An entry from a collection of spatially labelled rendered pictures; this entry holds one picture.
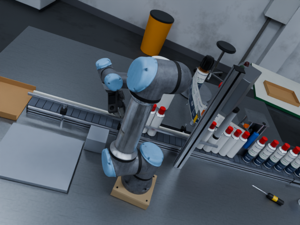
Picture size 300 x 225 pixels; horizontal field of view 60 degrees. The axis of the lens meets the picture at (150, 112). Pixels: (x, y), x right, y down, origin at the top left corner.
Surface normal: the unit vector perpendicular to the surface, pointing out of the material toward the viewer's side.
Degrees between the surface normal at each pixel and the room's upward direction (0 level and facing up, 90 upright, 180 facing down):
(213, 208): 0
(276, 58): 90
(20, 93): 0
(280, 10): 90
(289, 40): 90
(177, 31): 90
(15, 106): 0
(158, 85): 79
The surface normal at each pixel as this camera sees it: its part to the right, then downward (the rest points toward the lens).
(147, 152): 0.47, -0.71
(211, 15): -0.25, 0.58
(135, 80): -0.82, -0.13
